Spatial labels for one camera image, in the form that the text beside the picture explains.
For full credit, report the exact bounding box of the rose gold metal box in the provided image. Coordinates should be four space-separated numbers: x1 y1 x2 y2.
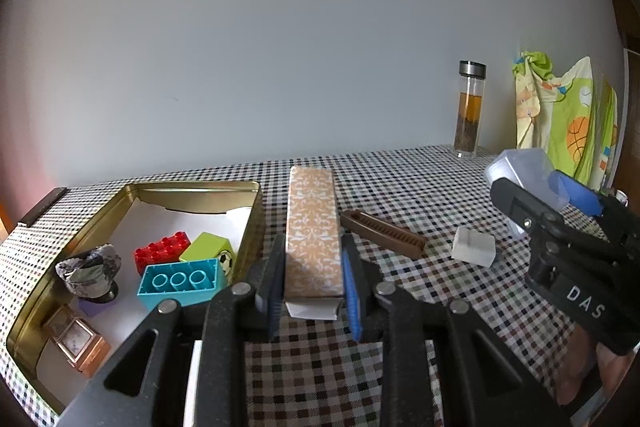
44 304 111 378

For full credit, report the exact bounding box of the purple toy block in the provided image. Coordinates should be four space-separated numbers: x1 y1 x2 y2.
79 294 118 317

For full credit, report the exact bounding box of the clear plastic case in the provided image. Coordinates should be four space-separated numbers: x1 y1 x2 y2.
484 148 572 239

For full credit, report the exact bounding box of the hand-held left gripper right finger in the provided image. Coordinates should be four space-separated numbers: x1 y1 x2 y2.
339 232 571 427

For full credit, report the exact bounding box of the brown plastic comb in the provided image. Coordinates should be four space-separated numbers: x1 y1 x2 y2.
340 209 428 263

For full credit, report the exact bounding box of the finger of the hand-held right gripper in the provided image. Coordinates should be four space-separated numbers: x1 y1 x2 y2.
489 177 568 239
547 171 608 217

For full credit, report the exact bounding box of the lime green toy block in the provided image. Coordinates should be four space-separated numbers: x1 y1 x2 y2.
179 232 237 288

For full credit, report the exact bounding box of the glass tea bottle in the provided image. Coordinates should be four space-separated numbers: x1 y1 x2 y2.
452 60 487 159

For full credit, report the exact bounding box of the green yellow printed cloth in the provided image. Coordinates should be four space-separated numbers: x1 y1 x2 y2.
511 51 620 192

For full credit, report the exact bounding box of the red toy brick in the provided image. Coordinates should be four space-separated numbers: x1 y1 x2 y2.
133 231 192 274

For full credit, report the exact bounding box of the checkered tablecloth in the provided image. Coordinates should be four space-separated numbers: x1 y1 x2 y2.
0 144 640 427

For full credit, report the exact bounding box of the person's right hand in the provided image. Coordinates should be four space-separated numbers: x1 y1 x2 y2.
555 319 640 410

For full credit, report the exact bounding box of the dark wooden strip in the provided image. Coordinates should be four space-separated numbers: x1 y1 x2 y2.
19 187 68 228

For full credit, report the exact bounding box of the orange patterned long box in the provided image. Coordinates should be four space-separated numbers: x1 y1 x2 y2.
283 166 346 321

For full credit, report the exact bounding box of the gold tin box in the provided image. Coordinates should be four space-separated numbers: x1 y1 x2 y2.
6 180 263 415

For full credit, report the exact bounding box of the small white box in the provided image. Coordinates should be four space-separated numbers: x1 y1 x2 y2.
451 227 497 266

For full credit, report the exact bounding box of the brown wooden cabinet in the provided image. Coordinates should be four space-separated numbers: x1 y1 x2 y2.
605 0 640 58

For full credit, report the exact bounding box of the light blue toy brick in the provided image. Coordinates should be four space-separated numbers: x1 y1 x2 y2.
137 258 227 309

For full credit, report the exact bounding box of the white tin liner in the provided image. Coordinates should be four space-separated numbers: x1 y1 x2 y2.
37 199 251 413

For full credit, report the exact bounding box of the grey beaded ornament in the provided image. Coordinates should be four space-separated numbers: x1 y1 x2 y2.
55 244 122 303

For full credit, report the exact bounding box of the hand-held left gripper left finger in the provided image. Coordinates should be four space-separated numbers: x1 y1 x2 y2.
57 234 288 427

